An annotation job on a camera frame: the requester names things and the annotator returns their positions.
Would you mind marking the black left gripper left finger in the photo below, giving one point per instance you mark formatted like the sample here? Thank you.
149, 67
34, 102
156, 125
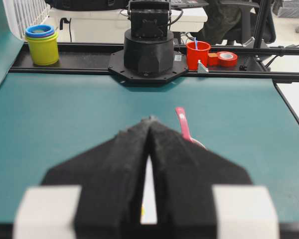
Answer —
112, 177

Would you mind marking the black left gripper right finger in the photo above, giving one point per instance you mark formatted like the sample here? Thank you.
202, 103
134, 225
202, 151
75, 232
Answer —
183, 177

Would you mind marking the red plastic spoon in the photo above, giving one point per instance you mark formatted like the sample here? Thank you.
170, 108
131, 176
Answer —
180, 111

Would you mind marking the red tape roll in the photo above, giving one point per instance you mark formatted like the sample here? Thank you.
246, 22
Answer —
222, 58

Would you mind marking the red plastic cup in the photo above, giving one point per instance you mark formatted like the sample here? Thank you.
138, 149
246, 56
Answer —
196, 52

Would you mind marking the stacked colourful plastic cups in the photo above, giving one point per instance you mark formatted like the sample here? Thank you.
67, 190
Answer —
42, 42

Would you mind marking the black office chair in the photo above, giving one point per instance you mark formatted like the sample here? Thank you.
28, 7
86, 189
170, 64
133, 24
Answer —
225, 22

